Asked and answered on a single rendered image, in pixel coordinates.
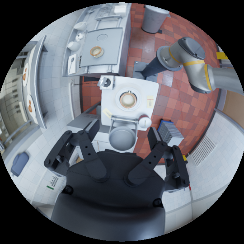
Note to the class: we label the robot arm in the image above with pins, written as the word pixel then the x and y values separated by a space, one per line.
pixel 192 57

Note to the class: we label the white vent grille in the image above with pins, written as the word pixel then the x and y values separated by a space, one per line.
pixel 204 149

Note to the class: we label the grey waste bin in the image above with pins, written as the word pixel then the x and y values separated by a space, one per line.
pixel 152 18

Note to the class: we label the white wall notice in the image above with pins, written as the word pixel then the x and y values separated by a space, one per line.
pixel 54 181

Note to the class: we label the cream label red stripe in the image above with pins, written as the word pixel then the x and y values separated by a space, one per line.
pixel 150 101

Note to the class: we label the blue wall dispenser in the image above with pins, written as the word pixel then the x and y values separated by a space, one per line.
pixel 19 164

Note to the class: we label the small white jug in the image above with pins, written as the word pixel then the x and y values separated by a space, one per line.
pixel 79 36

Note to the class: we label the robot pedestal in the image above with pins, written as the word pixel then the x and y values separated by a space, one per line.
pixel 150 66

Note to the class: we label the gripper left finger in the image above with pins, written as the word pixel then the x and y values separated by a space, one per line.
pixel 89 156

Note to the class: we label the white heated dispenser body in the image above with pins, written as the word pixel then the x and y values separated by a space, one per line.
pixel 110 101

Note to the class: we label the yellow sign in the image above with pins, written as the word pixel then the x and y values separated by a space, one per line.
pixel 221 55

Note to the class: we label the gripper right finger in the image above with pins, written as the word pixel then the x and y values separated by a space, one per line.
pixel 148 164

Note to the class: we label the cream serving pot copper rim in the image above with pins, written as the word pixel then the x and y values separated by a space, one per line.
pixel 128 100
pixel 96 51

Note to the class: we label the grey control box dark dial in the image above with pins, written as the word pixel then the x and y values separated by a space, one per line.
pixel 106 83

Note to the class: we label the grey steel counter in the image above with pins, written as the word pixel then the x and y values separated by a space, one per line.
pixel 125 38

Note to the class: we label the cream paper label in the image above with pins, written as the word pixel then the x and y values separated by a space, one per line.
pixel 107 112

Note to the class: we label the stack of grey trays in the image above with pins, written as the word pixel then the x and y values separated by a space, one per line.
pixel 169 133

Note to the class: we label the brown door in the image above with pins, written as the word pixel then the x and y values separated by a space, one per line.
pixel 234 106

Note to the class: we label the white paper sheet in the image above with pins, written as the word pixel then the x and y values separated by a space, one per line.
pixel 73 68

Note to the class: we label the grey stop bar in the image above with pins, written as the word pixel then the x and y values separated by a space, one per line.
pixel 108 17

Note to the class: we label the white plate with orange food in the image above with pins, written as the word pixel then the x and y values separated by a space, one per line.
pixel 30 106
pixel 25 74

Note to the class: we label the grey meal tray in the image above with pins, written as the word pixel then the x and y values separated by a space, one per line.
pixel 108 47

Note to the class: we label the grey wall shelf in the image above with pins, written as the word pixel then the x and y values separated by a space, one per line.
pixel 39 82

